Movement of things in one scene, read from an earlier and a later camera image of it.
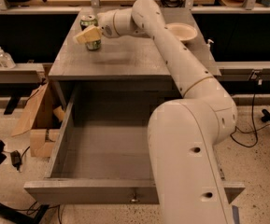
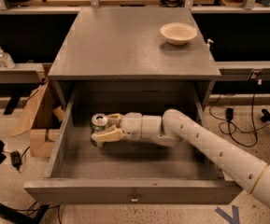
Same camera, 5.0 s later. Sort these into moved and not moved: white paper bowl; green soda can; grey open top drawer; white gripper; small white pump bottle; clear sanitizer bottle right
Moved: white gripper; green soda can
Not moved: clear sanitizer bottle right; white paper bowl; small white pump bottle; grey open top drawer
